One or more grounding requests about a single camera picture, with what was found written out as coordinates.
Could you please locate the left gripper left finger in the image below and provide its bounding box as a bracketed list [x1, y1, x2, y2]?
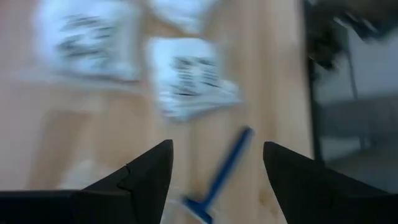
[72, 139, 174, 224]

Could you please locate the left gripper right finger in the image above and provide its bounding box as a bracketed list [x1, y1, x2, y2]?
[262, 141, 398, 224]

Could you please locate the blue disposable razor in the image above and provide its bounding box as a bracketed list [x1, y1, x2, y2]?
[181, 126, 255, 224]

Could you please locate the clear vanity pack bag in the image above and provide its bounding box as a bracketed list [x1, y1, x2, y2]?
[32, 0, 142, 83]
[145, 36, 243, 121]

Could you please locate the clear bag of cotton balls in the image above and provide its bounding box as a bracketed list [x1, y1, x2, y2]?
[148, 0, 220, 34]

